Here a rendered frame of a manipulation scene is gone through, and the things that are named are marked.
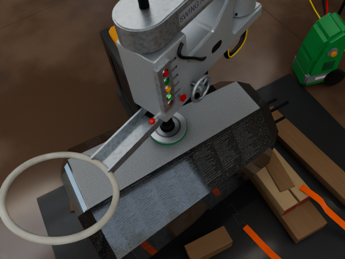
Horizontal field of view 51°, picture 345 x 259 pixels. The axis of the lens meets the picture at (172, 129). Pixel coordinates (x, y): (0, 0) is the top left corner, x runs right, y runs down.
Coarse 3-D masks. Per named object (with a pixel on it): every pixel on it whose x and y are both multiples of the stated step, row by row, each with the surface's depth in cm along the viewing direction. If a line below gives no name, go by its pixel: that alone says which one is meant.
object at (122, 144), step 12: (132, 120) 179; (144, 120) 183; (156, 120) 177; (120, 132) 176; (132, 132) 179; (144, 132) 173; (108, 144) 173; (120, 144) 176; (132, 144) 170; (96, 156) 170; (108, 156) 172; (120, 156) 167; (108, 168) 164
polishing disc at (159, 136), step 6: (174, 114) 207; (180, 114) 206; (174, 120) 204; (180, 120) 204; (180, 126) 202; (186, 126) 202; (156, 132) 201; (162, 132) 201; (174, 132) 200; (180, 132) 200; (156, 138) 199; (162, 138) 199; (168, 138) 198; (174, 138) 198; (180, 138) 199
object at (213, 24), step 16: (224, 0) 164; (208, 16) 167; (224, 16) 168; (256, 16) 198; (192, 32) 168; (208, 32) 166; (224, 32) 176; (240, 32) 192; (192, 48) 163; (208, 48) 172; (224, 48) 186; (192, 64) 166; (208, 64) 180; (192, 80) 175
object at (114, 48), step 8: (104, 32) 270; (104, 40) 266; (112, 40) 265; (112, 48) 260; (112, 56) 261; (112, 64) 285; (120, 64) 251; (120, 72) 263; (120, 80) 292; (120, 88) 313; (128, 88) 261; (120, 96) 329; (128, 96) 289; (128, 104) 310; (136, 104) 262; (128, 112) 318; (136, 112) 284
